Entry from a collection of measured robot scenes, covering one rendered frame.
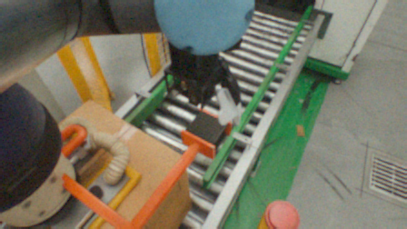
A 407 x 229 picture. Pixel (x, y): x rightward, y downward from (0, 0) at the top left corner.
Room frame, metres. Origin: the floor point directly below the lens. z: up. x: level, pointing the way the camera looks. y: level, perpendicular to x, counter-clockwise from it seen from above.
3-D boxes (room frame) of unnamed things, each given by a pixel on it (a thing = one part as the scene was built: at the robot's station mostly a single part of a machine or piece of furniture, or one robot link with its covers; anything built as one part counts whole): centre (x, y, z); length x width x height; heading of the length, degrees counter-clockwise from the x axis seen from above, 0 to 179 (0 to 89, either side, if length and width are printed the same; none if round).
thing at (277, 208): (0.16, -0.16, 1.02); 0.07 x 0.07 x 0.04
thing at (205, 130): (0.34, 0.00, 1.08); 0.09 x 0.08 x 0.05; 58
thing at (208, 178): (1.10, -0.43, 0.60); 1.60 x 0.10 x 0.09; 150
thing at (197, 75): (0.32, 0.01, 1.31); 0.09 x 0.08 x 0.12; 148
